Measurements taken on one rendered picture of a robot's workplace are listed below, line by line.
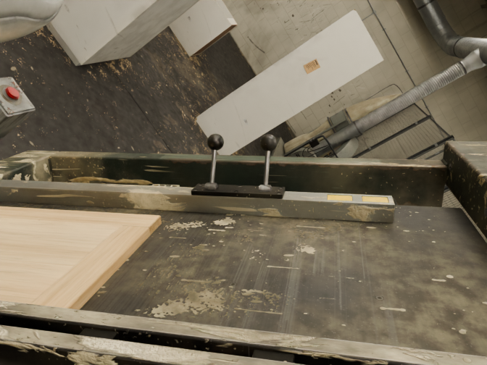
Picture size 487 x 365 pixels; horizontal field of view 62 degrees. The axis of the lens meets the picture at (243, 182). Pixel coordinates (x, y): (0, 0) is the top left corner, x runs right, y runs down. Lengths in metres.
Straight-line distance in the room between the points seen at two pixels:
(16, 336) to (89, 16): 3.09
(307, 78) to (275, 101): 0.41
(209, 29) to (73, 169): 4.70
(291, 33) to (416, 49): 2.46
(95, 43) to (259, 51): 5.90
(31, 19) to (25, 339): 0.31
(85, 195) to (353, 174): 0.65
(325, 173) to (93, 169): 0.67
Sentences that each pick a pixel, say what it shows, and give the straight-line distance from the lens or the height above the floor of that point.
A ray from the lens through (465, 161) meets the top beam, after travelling 0.97.
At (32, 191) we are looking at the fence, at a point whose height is 1.01.
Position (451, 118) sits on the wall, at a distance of 9.41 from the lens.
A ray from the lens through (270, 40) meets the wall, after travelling 8.94.
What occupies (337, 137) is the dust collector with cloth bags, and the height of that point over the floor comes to 1.07.
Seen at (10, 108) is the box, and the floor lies 0.93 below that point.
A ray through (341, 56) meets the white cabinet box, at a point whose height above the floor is 1.72.
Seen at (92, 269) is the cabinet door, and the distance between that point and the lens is 0.70.
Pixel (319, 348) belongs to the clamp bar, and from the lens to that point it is 0.42.
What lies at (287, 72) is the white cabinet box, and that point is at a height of 1.17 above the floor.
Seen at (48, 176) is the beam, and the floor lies 0.88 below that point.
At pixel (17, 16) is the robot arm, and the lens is 0.36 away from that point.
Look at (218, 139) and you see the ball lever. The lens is 0.90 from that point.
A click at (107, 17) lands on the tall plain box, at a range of 3.38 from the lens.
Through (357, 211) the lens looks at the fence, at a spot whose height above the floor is 1.64.
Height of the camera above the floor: 1.77
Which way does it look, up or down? 21 degrees down
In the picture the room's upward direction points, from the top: 60 degrees clockwise
